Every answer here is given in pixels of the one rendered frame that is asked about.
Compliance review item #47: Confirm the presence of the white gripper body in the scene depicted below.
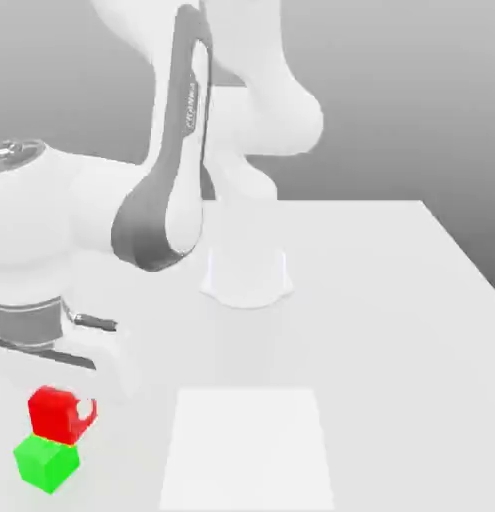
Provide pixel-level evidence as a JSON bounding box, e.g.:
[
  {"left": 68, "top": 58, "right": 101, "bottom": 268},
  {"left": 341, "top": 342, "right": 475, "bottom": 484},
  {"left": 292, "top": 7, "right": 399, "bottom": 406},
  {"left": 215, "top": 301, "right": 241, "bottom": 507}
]
[{"left": 0, "top": 330, "right": 143, "bottom": 404}]

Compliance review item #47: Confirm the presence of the small green cube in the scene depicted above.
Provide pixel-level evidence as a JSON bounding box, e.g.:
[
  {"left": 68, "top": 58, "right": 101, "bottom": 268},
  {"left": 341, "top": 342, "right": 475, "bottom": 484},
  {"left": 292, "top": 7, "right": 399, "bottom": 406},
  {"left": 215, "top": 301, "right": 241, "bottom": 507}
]
[{"left": 12, "top": 434, "right": 81, "bottom": 496}]

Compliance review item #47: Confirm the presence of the small red cube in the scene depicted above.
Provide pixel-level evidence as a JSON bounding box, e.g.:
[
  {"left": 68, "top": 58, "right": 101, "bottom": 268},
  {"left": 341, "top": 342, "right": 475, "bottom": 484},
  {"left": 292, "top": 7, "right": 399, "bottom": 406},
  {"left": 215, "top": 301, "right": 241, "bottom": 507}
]
[{"left": 27, "top": 384, "right": 99, "bottom": 447}]

